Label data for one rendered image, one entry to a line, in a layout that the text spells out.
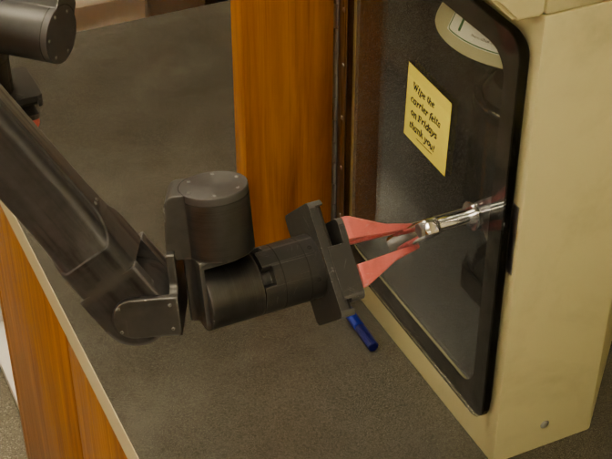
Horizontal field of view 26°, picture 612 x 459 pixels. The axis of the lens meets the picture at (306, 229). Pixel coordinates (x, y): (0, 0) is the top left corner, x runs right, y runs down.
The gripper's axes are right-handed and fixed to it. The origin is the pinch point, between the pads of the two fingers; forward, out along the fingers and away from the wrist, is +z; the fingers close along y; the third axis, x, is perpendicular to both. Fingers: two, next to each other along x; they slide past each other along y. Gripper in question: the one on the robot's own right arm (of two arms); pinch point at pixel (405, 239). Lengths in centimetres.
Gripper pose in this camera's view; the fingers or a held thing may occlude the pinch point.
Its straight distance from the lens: 117.7
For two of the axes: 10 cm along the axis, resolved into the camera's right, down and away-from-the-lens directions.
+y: -2.9, -9.5, 0.8
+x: -3.1, 1.7, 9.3
